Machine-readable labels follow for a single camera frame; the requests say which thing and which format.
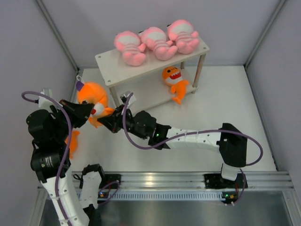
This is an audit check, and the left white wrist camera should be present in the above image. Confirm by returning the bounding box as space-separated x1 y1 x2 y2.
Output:
35 88 54 108

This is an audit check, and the grey slotted cable duct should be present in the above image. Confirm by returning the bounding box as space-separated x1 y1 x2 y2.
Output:
112 191 225 201

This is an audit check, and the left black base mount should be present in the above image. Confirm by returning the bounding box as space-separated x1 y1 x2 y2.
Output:
99 174 121 188

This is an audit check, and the orange shark plush front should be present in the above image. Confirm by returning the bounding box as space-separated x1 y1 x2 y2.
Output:
162 66 189 105

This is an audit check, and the pink plush toy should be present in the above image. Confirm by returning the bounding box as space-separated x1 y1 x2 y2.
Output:
138 27 178 61
167 19 199 54
114 31 146 66

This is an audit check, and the aluminium front rail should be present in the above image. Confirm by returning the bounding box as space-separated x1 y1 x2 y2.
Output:
37 170 294 189

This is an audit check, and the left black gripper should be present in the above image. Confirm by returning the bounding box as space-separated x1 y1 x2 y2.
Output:
52 99 94 142

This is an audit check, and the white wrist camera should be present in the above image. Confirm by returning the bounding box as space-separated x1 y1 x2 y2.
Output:
35 88 54 108
119 91 136 108

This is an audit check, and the orange shark plush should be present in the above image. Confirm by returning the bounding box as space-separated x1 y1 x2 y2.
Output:
76 75 114 128
69 130 80 159
162 66 189 105

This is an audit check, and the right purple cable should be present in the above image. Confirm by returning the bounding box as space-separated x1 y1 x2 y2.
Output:
122 92 264 205

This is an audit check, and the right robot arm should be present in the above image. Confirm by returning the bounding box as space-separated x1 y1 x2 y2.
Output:
98 105 247 187

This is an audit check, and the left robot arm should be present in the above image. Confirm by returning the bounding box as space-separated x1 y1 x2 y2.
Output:
26 100 106 226

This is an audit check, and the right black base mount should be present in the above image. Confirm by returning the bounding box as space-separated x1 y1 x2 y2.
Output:
204 173 248 189

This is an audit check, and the white two-tier shelf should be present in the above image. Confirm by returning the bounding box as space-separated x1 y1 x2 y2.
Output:
95 37 209 113

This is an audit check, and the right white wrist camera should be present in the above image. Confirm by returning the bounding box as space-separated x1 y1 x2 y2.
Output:
119 91 136 108

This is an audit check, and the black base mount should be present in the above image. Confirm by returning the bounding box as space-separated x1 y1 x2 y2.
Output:
99 174 121 188
204 173 248 189

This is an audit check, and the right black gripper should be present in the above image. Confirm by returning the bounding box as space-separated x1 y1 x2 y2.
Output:
100 104 149 140

